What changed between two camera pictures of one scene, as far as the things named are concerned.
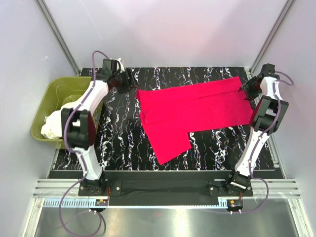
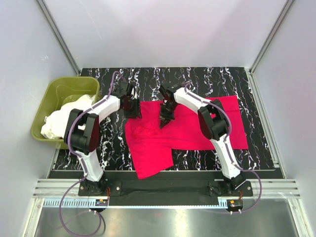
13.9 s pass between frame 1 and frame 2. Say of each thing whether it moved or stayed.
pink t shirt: moved
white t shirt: stayed
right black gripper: moved
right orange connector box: stayed
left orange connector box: stayed
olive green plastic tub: stayed
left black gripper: moved
